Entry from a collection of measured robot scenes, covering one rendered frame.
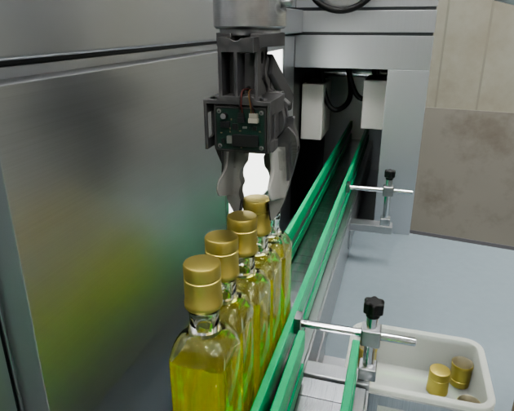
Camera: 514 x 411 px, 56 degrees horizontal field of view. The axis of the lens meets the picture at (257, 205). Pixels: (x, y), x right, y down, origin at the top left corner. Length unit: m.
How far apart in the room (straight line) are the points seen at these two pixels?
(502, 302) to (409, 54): 0.68
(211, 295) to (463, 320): 0.82
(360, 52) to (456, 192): 1.83
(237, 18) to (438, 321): 0.84
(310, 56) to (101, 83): 1.01
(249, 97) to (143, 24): 0.17
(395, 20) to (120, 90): 1.01
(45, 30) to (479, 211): 2.90
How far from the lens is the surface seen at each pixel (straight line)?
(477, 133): 3.03
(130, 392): 0.71
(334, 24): 1.44
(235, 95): 0.48
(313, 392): 0.72
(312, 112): 1.59
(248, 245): 0.53
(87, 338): 0.53
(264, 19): 0.49
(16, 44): 0.43
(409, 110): 1.44
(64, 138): 0.45
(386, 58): 1.43
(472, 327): 1.16
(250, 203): 0.57
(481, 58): 2.99
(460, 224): 3.19
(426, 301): 1.21
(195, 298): 0.43
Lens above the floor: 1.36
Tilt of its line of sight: 21 degrees down
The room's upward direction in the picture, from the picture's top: straight up
